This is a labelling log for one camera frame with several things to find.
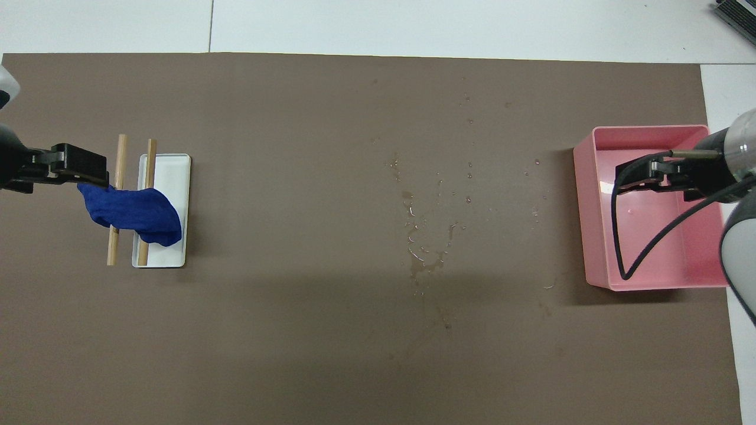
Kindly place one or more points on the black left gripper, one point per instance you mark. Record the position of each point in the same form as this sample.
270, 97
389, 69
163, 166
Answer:
15, 162

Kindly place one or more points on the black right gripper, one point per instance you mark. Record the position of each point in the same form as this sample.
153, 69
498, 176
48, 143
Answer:
711, 171

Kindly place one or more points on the blue towel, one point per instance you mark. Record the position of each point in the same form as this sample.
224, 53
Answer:
139, 212

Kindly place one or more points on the white towel rack base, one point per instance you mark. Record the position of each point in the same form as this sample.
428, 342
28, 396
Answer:
171, 177

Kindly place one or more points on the wooden dowel rod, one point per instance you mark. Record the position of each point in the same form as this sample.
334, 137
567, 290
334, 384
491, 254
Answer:
151, 165
120, 159

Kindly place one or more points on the pink plastic bin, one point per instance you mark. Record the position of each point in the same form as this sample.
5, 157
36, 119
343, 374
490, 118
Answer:
655, 236

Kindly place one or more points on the dark keyboard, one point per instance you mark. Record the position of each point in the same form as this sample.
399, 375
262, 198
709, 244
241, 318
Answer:
738, 15

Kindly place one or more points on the brown table mat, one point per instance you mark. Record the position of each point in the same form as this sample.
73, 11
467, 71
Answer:
295, 354

